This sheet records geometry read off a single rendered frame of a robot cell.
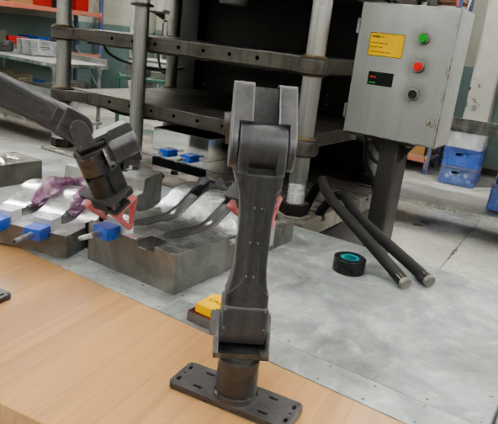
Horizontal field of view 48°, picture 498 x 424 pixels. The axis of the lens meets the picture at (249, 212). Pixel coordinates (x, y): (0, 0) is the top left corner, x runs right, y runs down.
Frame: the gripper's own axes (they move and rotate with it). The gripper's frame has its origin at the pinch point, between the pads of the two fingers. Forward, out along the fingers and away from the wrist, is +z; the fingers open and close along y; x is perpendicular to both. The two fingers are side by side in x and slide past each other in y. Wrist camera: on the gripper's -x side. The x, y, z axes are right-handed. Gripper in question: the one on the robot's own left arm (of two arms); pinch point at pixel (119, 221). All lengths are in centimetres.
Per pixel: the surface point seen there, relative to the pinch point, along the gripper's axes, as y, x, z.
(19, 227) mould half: 22.1, 10.9, 0.1
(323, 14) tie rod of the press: -6, -88, -8
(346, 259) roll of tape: -39, -29, 25
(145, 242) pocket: -7.7, 1.0, 2.6
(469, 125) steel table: 4, -308, 177
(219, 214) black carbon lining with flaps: -10.2, -20.6, 12.0
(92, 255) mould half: 5.6, 6.5, 6.8
